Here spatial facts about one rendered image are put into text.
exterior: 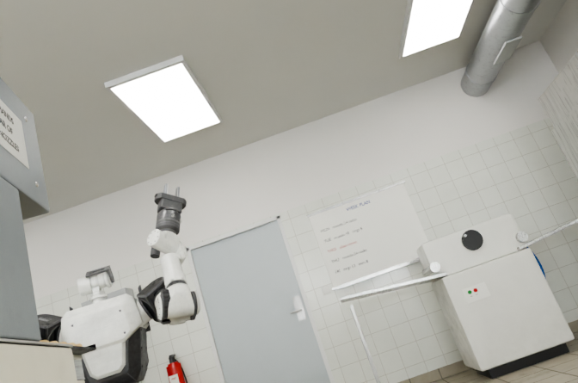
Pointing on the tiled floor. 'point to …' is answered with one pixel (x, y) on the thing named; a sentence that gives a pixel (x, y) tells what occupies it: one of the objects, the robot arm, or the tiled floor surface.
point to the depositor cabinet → (36, 362)
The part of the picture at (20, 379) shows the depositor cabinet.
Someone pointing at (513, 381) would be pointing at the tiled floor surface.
